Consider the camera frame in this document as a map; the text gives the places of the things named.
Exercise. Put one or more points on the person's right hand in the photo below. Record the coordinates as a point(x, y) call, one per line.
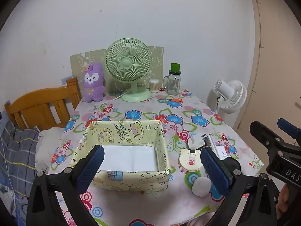
point(283, 200)

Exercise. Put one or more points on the purple plush bunny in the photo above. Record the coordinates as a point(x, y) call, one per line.
point(93, 84)

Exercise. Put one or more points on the small white charger plug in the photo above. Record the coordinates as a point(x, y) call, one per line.
point(196, 143)

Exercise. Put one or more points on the round bear print mirror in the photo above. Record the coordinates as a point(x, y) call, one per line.
point(190, 162)

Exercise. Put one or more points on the grey plaid blanket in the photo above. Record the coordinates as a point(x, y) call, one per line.
point(18, 150)

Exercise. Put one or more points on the floral tablecloth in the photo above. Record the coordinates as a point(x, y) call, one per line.
point(145, 108)

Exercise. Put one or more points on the green desk fan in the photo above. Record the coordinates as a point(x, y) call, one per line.
point(127, 63)

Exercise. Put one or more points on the blue patterned card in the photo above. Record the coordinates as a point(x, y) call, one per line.
point(65, 80)

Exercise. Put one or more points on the blue patterned bed sheet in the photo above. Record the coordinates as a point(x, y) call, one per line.
point(9, 193)

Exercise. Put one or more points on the white clip fan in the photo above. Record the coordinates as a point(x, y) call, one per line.
point(231, 96)

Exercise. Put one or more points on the beige cartoon wall poster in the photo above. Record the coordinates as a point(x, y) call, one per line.
point(98, 56)

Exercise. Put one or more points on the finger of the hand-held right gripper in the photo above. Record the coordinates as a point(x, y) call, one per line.
point(287, 127)
point(263, 131)

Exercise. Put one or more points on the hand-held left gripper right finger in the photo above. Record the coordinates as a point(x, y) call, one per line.
point(215, 171)

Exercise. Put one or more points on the white pillow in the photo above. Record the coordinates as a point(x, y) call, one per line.
point(49, 141)

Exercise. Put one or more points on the yellow cartoon print storage box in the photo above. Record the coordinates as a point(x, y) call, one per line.
point(131, 129)

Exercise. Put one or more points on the glass mug jar green lid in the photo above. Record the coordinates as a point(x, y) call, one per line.
point(172, 84)

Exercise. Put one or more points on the wooden chair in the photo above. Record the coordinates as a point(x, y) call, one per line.
point(35, 101)

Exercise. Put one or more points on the large white power adapter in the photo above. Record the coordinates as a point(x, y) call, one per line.
point(222, 153)

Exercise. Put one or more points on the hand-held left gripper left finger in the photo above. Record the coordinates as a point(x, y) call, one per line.
point(91, 167)

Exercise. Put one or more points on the cotton swab jar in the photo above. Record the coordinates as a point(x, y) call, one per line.
point(154, 87)

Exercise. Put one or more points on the beige door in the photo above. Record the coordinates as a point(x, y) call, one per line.
point(277, 63)

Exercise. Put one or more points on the grey round pebble-shaped object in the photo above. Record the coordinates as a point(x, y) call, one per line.
point(199, 187)

